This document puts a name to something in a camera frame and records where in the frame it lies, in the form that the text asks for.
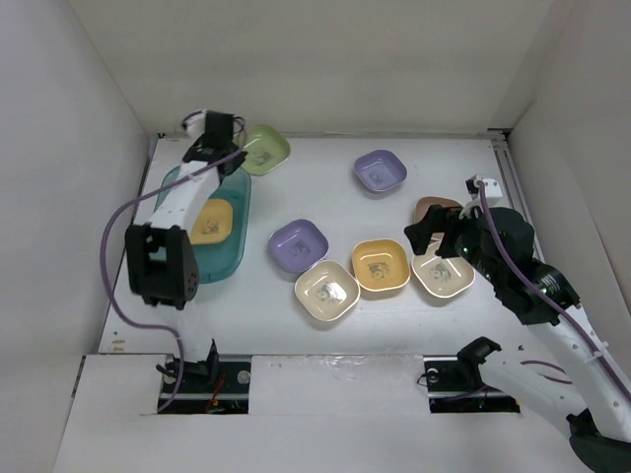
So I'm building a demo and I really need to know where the beige plate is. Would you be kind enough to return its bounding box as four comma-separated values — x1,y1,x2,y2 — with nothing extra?
294,260,361,323
409,241,476,306

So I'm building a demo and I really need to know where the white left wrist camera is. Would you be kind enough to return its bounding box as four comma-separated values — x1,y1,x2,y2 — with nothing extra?
181,109,208,139

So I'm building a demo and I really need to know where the teal plastic bin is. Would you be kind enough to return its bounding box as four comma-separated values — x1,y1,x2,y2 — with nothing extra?
160,165,252,286

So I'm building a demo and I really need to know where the aluminium rail right edge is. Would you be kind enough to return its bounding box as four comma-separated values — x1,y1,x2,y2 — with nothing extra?
487,128,558,316

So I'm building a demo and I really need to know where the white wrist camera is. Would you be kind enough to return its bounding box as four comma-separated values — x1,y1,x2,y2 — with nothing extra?
465,174,504,206
181,109,208,139

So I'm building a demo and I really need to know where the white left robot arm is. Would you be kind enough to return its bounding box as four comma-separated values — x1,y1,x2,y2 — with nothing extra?
125,109,246,310

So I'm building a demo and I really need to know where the green panda plate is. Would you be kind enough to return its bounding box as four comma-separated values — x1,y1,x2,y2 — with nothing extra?
241,124,291,176

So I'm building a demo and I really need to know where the yellow plate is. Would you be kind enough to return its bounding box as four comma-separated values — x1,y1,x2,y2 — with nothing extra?
351,238,411,295
189,198,233,245

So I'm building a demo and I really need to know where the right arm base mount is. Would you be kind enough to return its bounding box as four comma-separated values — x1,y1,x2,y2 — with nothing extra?
417,356,521,414

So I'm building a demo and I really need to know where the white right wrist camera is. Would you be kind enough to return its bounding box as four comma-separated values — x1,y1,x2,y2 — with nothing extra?
465,174,504,206

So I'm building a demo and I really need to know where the purple plate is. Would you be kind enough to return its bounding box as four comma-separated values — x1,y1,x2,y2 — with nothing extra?
353,150,407,194
267,219,329,273

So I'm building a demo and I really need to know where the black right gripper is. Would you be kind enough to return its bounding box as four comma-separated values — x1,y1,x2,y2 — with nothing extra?
404,201,505,286

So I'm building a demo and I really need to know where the brown plate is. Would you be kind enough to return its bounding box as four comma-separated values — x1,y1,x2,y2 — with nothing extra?
413,195,464,224

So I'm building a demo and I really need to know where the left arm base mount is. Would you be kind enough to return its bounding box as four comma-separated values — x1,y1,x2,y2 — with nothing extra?
156,340,252,415

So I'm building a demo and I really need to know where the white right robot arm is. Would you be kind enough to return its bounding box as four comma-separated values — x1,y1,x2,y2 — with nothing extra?
404,204,630,472

